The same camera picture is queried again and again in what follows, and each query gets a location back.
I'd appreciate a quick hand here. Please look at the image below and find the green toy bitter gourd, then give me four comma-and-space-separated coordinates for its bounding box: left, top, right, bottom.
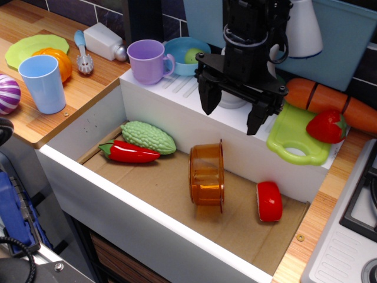
120, 121, 177, 155

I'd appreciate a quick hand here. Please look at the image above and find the purple striped toy onion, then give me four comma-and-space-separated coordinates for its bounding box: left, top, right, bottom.
1, 74, 21, 115

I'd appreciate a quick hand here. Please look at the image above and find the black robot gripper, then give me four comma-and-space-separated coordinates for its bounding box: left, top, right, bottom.
195, 44, 288, 136

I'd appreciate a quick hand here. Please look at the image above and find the red toy chili pepper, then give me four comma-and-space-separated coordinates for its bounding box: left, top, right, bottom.
98, 140, 160, 163

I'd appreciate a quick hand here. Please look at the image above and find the light blue plastic tray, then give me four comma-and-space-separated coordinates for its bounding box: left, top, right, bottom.
184, 1, 376, 91

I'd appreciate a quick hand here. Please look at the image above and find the red toy apple half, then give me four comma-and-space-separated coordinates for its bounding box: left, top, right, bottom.
256, 182, 283, 222

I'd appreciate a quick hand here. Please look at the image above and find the toy stove top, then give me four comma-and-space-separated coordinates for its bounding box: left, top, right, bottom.
300, 139, 376, 282

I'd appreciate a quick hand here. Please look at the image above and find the orange toy pumpkin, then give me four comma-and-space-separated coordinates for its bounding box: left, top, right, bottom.
32, 47, 72, 83

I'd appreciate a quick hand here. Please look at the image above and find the orange transparent toy pot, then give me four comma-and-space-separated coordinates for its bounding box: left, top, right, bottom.
188, 141, 224, 211

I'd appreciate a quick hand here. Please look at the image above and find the red toy strawberry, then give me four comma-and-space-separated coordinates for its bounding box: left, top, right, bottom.
306, 110, 348, 144

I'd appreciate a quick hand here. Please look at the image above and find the purple plastic mug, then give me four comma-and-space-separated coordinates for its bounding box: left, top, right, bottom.
127, 40, 176, 85

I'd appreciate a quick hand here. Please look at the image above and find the green toy cutting board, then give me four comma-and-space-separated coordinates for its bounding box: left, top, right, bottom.
266, 103, 331, 166

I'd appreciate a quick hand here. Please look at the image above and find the blue plastic bowl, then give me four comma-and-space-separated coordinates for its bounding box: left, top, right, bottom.
165, 37, 211, 76

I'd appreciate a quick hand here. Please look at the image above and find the white toy sink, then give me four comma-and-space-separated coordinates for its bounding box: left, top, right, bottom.
37, 72, 348, 282

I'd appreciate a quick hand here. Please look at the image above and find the blue clamp tool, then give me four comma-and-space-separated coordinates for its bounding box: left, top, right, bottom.
1, 154, 53, 252

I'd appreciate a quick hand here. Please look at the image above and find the orange toy carrot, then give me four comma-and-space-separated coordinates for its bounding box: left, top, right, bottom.
285, 78, 376, 134

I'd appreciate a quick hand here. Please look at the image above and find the white salt shaker bottle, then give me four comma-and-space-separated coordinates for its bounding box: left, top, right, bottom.
83, 22, 127, 62

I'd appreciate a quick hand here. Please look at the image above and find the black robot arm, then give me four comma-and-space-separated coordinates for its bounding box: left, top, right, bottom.
195, 1, 293, 136

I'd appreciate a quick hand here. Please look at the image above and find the light blue plastic cup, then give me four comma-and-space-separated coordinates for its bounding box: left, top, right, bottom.
18, 55, 66, 114

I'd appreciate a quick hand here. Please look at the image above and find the black cable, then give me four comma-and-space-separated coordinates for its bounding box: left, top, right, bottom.
0, 236, 37, 283

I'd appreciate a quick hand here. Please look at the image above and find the blue handled dish brush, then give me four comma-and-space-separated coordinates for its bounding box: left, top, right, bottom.
74, 30, 94, 75

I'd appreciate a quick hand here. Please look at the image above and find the green toy fruit ball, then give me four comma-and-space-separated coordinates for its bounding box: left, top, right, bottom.
184, 48, 203, 64

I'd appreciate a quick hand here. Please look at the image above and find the green plastic plate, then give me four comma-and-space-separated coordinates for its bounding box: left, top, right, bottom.
5, 34, 70, 70

